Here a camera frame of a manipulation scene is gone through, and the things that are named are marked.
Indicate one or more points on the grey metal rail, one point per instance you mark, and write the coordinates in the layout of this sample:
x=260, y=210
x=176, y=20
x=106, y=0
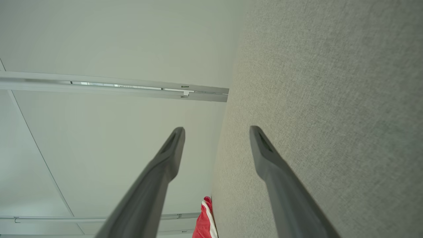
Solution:
x=99, y=88

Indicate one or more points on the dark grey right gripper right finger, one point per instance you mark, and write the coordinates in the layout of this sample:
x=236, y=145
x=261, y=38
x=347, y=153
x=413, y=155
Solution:
x=290, y=198

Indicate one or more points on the grey fabric panel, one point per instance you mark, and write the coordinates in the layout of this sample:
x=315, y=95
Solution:
x=330, y=99

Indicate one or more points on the red shorts with white stripe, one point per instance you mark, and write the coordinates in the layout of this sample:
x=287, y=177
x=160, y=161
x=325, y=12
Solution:
x=202, y=226

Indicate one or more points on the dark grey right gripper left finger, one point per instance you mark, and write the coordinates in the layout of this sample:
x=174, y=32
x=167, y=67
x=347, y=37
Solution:
x=145, y=198

